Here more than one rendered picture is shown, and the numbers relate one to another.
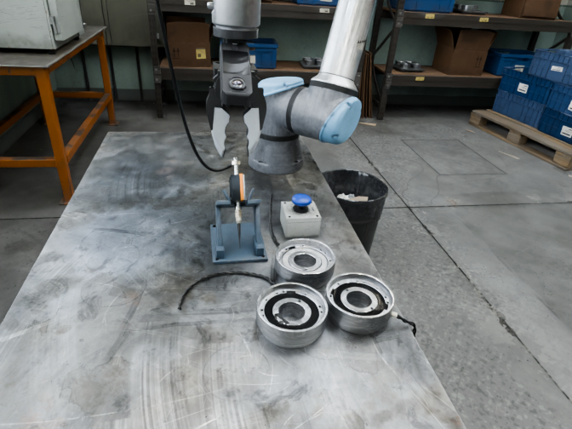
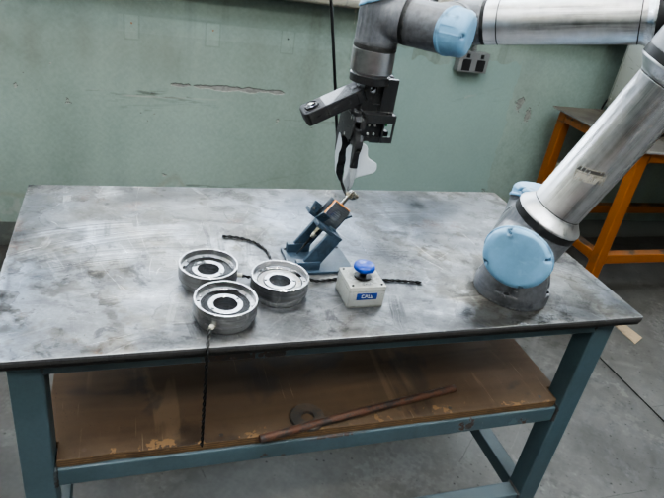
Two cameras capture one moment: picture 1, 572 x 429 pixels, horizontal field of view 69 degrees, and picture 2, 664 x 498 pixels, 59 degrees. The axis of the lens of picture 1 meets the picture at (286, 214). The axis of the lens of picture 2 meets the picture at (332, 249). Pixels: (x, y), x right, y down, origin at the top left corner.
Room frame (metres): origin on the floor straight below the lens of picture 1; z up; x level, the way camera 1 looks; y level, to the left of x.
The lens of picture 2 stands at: (0.52, -0.94, 1.40)
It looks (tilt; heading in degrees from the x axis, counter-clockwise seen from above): 29 degrees down; 80
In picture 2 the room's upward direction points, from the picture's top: 10 degrees clockwise
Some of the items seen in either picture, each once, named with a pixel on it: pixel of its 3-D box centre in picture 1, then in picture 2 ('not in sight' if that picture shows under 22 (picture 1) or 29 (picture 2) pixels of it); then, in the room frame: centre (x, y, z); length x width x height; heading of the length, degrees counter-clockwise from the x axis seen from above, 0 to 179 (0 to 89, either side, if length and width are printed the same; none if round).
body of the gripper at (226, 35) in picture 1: (235, 65); (368, 108); (0.72, 0.10, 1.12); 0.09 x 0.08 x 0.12; 13
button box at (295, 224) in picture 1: (299, 216); (363, 286); (0.75, -0.03, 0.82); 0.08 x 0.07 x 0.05; 12
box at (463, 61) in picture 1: (460, 49); not in sight; (4.61, -1.65, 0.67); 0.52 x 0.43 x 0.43; 102
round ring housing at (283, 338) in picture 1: (291, 315); (207, 273); (0.46, -0.02, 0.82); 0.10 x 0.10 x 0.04
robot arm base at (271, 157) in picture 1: (276, 145); (517, 269); (1.07, 0.04, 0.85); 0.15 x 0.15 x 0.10
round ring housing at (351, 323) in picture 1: (357, 303); (224, 307); (0.50, -0.12, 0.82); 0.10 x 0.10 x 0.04
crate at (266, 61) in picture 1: (248, 52); not in sight; (4.17, 0.47, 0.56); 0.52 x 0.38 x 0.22; 99
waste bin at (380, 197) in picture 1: (345, 223); not in sight; (1.75, -0.29, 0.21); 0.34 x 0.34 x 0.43
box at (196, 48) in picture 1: (189, 42); not in sight; (4.03, 0.99, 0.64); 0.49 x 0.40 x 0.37; 107
